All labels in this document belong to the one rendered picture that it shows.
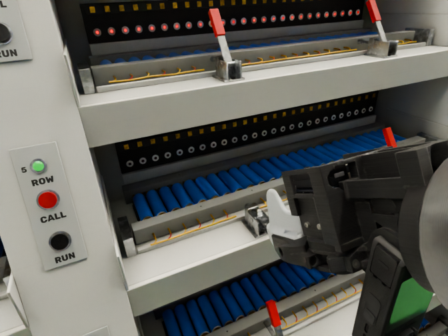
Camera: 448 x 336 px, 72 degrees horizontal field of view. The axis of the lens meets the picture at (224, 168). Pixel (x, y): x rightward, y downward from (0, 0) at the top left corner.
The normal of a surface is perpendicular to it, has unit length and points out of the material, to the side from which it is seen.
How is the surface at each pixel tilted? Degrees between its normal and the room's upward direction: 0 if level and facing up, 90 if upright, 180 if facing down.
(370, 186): 90
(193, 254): 22
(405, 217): 61
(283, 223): 90
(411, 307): 113
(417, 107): 90
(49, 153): 90
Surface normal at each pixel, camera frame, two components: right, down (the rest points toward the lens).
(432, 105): -0.91, 0.23
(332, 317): -0.04, -0.88
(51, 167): 0.37, 0.06
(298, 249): -0.48, 0.13
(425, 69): 0.42, 0.42
